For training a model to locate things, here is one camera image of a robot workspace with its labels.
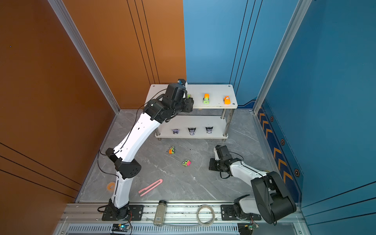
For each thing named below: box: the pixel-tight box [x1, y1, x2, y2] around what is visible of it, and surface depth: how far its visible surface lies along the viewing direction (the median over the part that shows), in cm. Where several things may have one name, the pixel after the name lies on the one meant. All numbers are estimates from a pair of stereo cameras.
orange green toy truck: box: [202, 93, 211, 105], surface depth 77 cm
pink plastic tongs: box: [138, 178, 164, 197], surface depth 82 cm
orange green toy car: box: [168, 145, 176, 155], surface depth 96 cm
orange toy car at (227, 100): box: [223, 95, 232, 105], surface depth 77 cm
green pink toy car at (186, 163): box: [182, 159, 192, 167], surface depth 91 cm
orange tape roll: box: [106, 181, 116, 192], surface depth 84 cm
